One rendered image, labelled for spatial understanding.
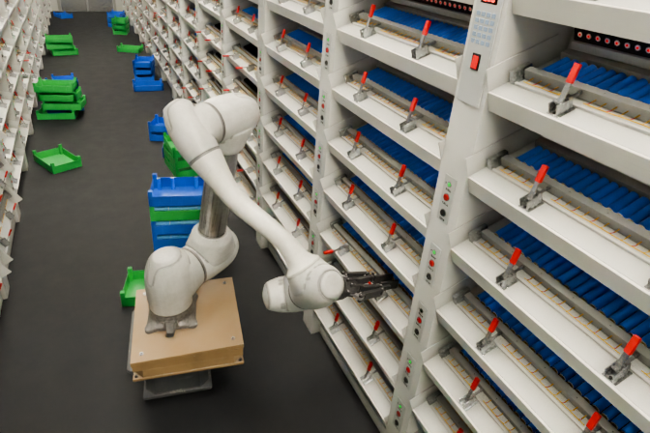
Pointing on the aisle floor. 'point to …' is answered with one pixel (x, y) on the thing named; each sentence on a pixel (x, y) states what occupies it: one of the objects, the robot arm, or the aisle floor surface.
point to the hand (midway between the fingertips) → (386, 281)
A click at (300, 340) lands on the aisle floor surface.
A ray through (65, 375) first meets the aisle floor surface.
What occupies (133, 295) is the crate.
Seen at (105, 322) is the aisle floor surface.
